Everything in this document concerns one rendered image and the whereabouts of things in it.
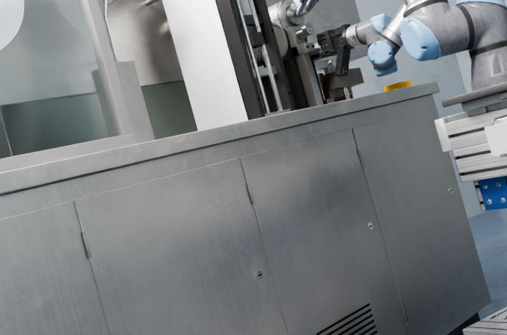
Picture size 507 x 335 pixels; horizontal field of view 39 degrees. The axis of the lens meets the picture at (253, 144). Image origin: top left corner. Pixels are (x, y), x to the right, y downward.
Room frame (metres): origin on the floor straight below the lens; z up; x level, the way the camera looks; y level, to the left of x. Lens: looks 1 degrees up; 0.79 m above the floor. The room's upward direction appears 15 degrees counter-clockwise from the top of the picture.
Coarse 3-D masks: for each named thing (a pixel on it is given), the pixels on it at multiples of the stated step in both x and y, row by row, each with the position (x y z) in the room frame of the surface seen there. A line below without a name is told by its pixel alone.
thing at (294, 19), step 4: (288, 8) 2.47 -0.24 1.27; (292, 8) 2.48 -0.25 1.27; (296, 8) 2.49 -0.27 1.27; (288, 12) 2.47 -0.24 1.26; (292, 12) 2.48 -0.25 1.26; (296, 12) 2.49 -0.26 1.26; (288, 16) 2.47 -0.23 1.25; (292, 16) 2.47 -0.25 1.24; (296, 16) 2.49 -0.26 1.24; (300, 16) 2.50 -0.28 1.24; (288, 20) 2.48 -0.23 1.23; (292, 20) 2.47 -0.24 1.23; (296, 20) 2.48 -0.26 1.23; (300, 20) 2.50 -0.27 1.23; (292, 24) 2.49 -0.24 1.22; (296, 24) 2.48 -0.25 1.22
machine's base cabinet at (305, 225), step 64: (320, 128) 2.08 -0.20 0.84; (384, 128) 2.30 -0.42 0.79; (64, 192) 1.47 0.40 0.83; (128, 192) 1.57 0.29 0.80; (192, 192) 1.70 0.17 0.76; (256, 192) 1.84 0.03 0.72; (320, 192) 2.02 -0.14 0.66; (384, 192) 2.23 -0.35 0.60; (448, 192) 2.49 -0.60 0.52; (0, 256) 1.35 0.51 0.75; (64, 256) 1.44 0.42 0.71; (128, 256) 1.54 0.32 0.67; (192, 256) 1.66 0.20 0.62; (256, 256) 1.80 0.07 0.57; (320, 256) 1.97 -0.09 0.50; (384, 256) 2.17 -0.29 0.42; (448, 256) 2.41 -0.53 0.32; (0, 320) 1.32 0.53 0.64; (64, 320) 1.41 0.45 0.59; (128, 320) 1.51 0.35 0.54; (192, 320) 1.63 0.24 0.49; (256, 320) 1.76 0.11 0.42; (320, 320) 1.92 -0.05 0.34; (384, 320) 2.11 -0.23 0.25; (448, 320) 2.34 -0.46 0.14
